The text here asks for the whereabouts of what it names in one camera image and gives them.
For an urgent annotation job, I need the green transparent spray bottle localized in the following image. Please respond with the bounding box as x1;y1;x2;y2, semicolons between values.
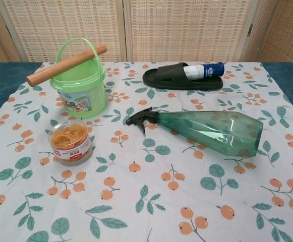
125;106;264;160

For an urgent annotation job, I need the black rubber slipper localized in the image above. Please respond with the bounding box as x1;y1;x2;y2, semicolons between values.
142;62;223;90

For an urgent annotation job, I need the white fruit-print tablecloth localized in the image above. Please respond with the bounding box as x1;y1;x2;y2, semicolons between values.
0;61;293;242

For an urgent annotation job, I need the wooden rolling pin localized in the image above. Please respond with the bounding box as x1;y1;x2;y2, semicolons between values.
26;44;107;88

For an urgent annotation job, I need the clear jar of rubber bands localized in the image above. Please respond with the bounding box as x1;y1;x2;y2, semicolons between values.
45;120;93;166

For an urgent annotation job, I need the blue and white tube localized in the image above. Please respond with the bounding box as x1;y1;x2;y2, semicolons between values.
183;62;225;82

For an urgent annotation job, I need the light green plastic bucket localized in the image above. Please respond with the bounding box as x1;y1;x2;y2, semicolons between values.
49;37;107;118

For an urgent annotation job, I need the woven bamboo folding screen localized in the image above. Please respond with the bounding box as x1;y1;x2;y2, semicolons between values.
0;0;293;69

